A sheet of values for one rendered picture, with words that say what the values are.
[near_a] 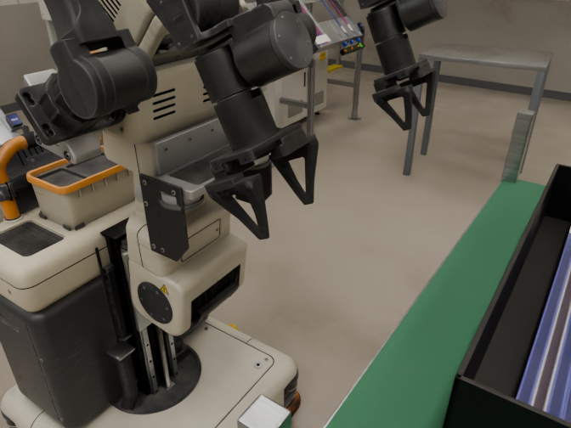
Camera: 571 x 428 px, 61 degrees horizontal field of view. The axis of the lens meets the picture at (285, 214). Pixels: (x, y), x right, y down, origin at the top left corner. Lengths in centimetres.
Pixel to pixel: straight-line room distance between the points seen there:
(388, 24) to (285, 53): 43
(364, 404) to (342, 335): 147
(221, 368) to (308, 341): 56
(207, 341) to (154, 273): 63
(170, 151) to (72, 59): 27
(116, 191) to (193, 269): 34
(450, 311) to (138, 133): 56
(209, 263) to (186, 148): 27
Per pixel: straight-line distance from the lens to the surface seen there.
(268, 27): 49
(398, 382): 61
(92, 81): 66
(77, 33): 69
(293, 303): 218
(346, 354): 197
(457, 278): 79
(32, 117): 78
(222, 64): 53
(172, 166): 89
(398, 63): 89
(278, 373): 152
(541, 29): 562
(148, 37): 81
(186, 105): 92
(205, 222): 104
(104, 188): 124
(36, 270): 115
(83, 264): 121
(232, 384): 150
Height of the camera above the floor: 140
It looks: 30 degrees down
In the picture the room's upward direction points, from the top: straight up
